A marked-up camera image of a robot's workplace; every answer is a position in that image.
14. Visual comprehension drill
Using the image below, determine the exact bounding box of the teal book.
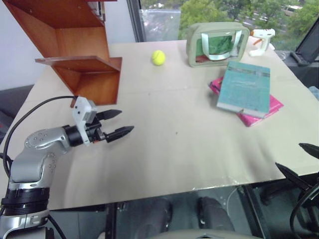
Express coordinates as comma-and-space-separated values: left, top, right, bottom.
216, 60, 271, 119

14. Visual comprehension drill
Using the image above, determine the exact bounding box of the dark grey sofa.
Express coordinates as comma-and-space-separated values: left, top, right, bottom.
0, 84, 34, 144

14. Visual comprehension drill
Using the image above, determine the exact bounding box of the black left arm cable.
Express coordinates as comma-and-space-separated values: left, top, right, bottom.
0, 96, 78, 180

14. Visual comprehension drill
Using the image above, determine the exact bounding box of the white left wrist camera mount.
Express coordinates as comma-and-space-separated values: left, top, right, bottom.
72, 96, 97, 146

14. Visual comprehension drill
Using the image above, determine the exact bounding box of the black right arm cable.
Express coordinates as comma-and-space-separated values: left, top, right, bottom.
290, 183, 319, 239

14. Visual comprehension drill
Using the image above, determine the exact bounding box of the pink book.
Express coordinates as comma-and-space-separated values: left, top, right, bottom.
208, 76, 285, 128

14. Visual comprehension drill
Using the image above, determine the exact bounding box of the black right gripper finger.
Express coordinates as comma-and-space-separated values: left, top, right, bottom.
275, 162, 313, 190
298, 142, 319, 159

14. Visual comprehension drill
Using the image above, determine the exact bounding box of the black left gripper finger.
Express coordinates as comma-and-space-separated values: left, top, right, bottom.
104, 125, 135, 143
96, 109, 123, 122

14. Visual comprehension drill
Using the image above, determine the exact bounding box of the black table frame leg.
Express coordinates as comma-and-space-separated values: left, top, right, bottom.
236, 183, 272, 239

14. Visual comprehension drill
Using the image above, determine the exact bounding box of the black monitor stand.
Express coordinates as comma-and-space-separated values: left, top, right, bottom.
290, 17, 319, 67

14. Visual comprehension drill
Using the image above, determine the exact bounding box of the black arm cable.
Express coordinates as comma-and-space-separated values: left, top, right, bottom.
290, 183, 319, 239
0, 96, 78, 180

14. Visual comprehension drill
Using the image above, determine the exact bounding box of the wooden shelf unit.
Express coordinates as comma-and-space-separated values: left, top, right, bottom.
2, 0, 123, 109

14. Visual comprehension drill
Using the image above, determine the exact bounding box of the white glue gun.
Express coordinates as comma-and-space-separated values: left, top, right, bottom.
249, 28, 276, 57

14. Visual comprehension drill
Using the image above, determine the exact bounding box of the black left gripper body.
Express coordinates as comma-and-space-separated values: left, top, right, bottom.
85, 115, 108, 145

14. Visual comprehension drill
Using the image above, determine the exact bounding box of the green transparent zip pouch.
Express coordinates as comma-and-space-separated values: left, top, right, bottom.
186, 21, 251, 68

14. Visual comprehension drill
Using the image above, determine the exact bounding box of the yellow tennis ball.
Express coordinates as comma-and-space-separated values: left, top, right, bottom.
151, 50, 166, 66

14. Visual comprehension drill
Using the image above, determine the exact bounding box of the dark window frame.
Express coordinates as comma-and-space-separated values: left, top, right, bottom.
126, 0, 147, 43

